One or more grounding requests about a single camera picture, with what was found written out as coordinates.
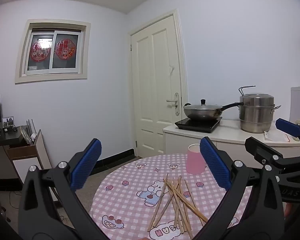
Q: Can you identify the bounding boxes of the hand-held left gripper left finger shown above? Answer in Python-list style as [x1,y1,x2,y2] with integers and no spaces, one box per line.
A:
[18,138,110,240]

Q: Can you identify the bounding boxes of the white panel door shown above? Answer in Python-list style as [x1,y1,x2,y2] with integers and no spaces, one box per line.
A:
[127,9,189,158]

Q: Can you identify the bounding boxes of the steel wok with black handle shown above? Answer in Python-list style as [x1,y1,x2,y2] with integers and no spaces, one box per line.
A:
[183,102,244,120]

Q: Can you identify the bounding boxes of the white paper sheet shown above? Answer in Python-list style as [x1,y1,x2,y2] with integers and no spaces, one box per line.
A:
[264,131,290,143]

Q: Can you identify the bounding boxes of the bunch of bamboo chopsticks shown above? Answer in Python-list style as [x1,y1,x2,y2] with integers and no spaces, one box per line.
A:
[147,172,208,239]

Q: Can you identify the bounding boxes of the black desk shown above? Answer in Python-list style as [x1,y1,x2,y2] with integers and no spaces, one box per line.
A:
[0,125,30,190]

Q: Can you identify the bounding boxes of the glass wok lid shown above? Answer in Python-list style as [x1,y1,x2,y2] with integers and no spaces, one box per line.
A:
[184,99,223,111]

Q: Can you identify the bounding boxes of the standing glass pot lid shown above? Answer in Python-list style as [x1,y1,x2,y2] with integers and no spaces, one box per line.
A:
[19,126,33,146]

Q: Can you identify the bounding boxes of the black induction cooker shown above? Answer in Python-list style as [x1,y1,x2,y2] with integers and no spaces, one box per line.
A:
[174,116,223,134]

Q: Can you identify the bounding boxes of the stainless steel steamer pot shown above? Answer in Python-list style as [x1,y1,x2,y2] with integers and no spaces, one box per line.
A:
[238,85,282,133]

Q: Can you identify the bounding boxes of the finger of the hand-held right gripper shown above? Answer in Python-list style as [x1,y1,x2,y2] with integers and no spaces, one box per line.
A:
[244,137,293,170]
[275,118,300,153]

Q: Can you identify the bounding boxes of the grey metal rods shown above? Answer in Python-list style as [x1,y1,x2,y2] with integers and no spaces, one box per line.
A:
[26,119,37,133]

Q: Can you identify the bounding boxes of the pink cup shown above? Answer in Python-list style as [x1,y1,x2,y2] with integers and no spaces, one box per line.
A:
[186,144,206,175]

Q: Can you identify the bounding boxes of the red paper window decoration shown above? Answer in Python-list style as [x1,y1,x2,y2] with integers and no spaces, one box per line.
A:
[55,39,76,60]
[30,40,52,62]

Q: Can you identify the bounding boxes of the black floor cable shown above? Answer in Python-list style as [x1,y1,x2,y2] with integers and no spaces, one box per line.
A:
[9,191,23,209]

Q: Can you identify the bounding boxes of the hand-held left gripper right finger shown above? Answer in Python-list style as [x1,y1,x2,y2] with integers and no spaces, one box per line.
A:
[192,137,284,240]

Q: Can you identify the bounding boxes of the cream framed window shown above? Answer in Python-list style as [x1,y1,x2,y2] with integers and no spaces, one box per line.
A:
[14,19,91,84]

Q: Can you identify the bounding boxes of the white counter cabinet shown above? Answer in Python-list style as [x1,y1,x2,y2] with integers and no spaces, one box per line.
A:
[162,119,300,167]

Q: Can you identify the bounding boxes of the silver door handle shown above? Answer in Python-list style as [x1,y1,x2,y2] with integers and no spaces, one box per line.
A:
[166,92,180,117]

